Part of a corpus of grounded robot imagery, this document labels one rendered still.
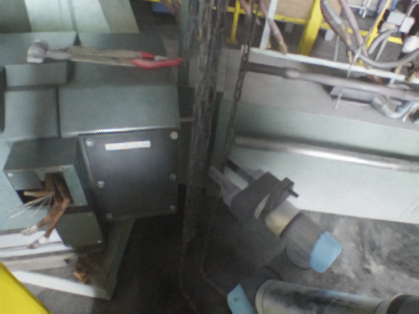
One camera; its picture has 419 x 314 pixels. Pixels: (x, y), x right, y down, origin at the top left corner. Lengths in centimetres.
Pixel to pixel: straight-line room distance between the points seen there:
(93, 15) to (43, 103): 58
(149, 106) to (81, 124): 14
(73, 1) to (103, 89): 60
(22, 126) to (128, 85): 23
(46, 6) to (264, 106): 89
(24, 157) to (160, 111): 28
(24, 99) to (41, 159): 13
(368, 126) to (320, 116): 20
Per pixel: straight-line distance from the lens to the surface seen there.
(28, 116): 64
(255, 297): 59
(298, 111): 108
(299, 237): 59
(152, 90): 61
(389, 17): 113
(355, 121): 117
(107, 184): 71
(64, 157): 57
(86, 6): 115
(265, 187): 64
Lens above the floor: 115
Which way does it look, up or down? 42 degrees down
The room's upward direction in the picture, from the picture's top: 9 degrees clockwise
